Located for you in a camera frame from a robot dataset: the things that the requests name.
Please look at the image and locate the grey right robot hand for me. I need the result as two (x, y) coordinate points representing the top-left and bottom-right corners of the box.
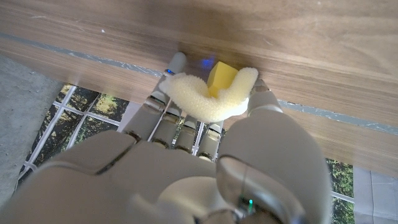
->
(0, 51), (333, 224)

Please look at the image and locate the pale yellow sponge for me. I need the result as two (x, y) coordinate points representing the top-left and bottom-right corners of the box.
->
(159, 67), (259, 124)

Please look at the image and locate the printed window backdrop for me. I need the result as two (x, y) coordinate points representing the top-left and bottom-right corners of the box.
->
(15, 82), (398, 224)

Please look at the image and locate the small yellow cube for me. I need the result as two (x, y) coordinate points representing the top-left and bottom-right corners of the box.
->
(206, 61), (239, 99)

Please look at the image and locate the grey tape outline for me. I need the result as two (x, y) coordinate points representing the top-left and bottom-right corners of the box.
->
(0, 30), (398, 136)

